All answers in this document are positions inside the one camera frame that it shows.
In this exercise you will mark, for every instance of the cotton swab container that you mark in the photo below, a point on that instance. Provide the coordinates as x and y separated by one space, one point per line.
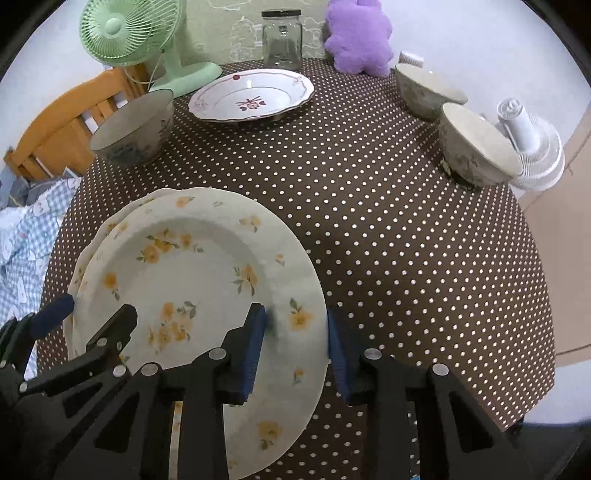
411 58

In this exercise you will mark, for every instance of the wooden bed headboard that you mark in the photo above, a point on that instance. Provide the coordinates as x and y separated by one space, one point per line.
69 120

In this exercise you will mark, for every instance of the glass jar red lid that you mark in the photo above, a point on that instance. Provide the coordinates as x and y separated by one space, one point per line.
281 41

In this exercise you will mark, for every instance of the grey floral bowl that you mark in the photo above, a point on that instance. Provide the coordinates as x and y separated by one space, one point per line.
466 157
420 97
138 124

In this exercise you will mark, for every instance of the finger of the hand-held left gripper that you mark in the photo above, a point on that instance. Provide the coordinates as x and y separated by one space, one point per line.
111 330
53 314

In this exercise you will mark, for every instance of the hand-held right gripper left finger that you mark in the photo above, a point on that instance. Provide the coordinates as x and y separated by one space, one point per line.
251 355

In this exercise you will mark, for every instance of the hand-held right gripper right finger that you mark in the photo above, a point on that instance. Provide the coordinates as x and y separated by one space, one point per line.
339 355

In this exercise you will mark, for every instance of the red patterned white plate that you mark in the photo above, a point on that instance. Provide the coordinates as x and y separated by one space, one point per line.
277 92

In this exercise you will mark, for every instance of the green elephant wall mat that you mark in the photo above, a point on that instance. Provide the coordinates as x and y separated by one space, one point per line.
221 32

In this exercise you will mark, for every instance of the green table fan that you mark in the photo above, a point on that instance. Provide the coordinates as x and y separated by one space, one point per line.
111 27

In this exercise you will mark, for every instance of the purple plush toy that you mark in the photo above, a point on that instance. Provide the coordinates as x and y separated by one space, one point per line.
355 37

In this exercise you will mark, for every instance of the blue checked blanket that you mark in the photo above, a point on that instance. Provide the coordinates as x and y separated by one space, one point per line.
27 240

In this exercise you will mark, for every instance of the yellow floral plate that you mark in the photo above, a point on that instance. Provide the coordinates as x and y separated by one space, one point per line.
194 258
94 247

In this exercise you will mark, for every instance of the grey blue pillow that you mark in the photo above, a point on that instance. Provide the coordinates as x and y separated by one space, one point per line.
11 184

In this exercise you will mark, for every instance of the white standing fan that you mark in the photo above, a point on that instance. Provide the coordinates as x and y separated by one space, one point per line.
540 152

